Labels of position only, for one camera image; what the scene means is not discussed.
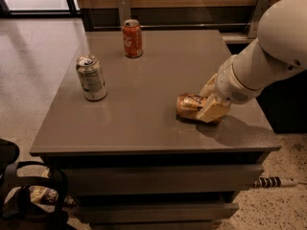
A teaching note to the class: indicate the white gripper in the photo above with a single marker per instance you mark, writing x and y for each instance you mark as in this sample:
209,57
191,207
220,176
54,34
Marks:
228,82

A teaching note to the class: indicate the orange gold soda can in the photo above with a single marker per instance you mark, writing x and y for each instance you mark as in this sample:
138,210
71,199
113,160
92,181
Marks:
188,106

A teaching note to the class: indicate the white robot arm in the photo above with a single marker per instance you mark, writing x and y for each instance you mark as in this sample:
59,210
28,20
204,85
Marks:
277,53

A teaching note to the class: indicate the red orange cola can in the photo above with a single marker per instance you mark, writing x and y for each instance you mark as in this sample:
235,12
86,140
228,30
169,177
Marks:
132,38

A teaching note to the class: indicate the white green soda can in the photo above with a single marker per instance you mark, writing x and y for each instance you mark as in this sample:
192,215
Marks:
91,77

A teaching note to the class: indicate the grey side shelf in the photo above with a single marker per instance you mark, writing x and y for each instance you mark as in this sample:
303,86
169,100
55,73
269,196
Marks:
236,38

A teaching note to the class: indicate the striped black white stick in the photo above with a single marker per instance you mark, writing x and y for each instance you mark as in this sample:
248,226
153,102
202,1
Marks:
276,182

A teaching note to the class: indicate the grey drawer cabinet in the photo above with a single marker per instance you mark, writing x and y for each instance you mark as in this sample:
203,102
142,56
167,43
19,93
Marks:
136,125

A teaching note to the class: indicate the upper grey drawer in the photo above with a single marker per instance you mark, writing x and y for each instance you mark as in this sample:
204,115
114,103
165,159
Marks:
161,180

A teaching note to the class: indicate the grey drawer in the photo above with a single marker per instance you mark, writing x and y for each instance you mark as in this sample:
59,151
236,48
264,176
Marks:
161,180
156,212

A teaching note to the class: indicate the lower grey drawer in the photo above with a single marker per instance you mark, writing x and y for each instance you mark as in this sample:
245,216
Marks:
156,212

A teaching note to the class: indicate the crumpled snack bag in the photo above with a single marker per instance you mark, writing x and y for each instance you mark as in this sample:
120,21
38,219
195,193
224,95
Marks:
47,196

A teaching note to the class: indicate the right metal bracket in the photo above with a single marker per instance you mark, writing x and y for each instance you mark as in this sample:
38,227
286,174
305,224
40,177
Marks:
260,7

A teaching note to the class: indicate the metal bracket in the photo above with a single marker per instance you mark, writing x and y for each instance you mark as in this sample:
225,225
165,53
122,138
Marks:
124,10
260,7

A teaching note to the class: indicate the left metal bracket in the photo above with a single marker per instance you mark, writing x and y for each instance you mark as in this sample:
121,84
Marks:
124,10

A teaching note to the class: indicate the black chair frame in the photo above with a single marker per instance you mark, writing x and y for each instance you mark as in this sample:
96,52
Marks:
17,210

